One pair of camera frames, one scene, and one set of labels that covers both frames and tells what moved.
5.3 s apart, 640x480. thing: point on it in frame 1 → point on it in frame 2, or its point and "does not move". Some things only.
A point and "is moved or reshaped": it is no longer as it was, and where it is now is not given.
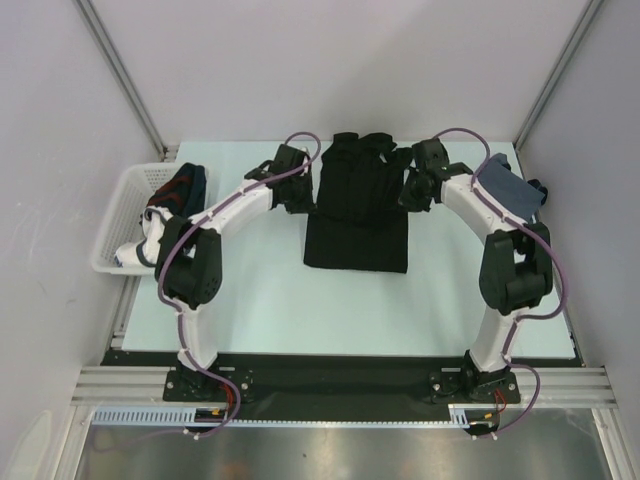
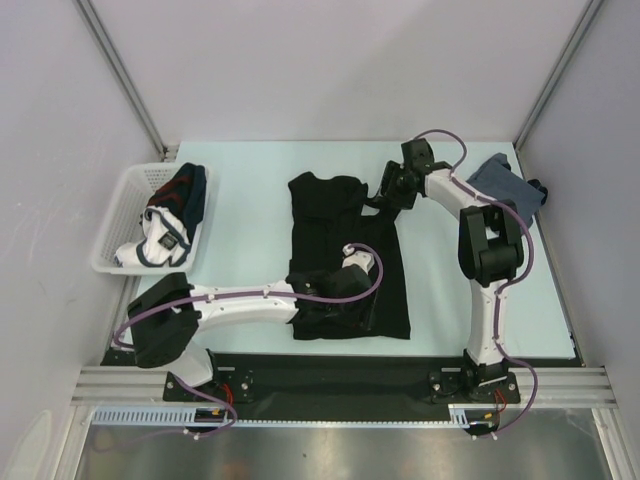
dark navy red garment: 183,192 does not move
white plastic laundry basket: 130,189 does not move
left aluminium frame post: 121,74 does not move
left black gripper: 307,203 → 362,315
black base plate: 243,385 does not move
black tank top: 358,223 is moved or reshaped
